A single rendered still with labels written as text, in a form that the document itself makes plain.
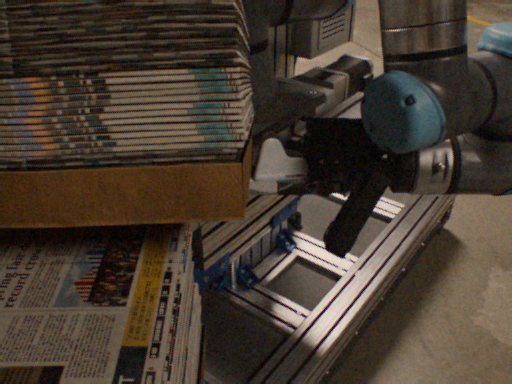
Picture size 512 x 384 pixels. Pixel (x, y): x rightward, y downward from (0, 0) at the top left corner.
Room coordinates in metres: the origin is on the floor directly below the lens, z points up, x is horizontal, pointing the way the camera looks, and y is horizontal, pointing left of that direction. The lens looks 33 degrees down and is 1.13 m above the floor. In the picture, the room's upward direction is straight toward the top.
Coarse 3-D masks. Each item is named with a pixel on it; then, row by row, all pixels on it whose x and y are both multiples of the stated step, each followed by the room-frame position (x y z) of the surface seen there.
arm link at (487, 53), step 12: (492, 24) 0.52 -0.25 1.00; (504, 24) 0.52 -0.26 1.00; (492, 36) 0.49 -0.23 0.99; (504, 36) 0.48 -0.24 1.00; (480, 48) 0.50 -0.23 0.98; (492, 48) 0.48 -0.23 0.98; (504, 48) 0.47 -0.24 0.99; (480, 60) 0.46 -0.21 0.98; (492, 60) 0.46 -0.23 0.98; (504, 60) 0.46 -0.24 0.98; (492, 72) 0.44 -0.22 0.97; (504, 72) 0.45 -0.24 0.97; (504, 84) 0.44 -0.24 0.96; (504, 96) 0.44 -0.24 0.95; (504, 108) 0.44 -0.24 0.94; (492, 120) 0.44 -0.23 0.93; (504, 120) 0.46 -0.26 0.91; (480, 132) 0.47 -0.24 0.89; (492, 132) 0.47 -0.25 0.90; (504, 132) 0.46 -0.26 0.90
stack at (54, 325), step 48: (0, 240) 0.37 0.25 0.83; (48, 240) 0.37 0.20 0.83; (96, 240) 0.37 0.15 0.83; (144, 240) 0.37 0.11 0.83; (0, 288) 0.31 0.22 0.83; (48, 288) 0.30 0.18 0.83; (96, 288) 0.30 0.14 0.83; (144, 288) 0.30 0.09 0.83; (192, 288) 0.40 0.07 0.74; (0, 336) 0.25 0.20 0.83; (48, 336) 0.25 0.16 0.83; (96, 336) 0.25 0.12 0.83; (144, 336) 0.25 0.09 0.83; (192, 336) 0.35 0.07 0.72
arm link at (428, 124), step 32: (384, 0) 0.45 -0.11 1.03; (416, 0) 0.42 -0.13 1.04; (448, 0) 0.42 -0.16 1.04; (384, 32) 0.44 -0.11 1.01; (416, 32) 0.42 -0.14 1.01; (448, 32) 0.42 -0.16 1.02; (384, 64) 0.44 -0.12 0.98; (416, 64) 0.41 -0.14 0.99; (448, 64) 0.41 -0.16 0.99; (480, 64) 0.45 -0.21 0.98; (384, 96) 0.41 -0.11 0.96; (416, 96) 0.39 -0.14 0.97; (448, 96) 0.40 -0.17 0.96; (480, 96) 0.42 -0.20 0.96; (384, 128) 0.40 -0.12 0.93; (416, 128) 0.38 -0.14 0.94; (448, 128) 0.40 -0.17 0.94
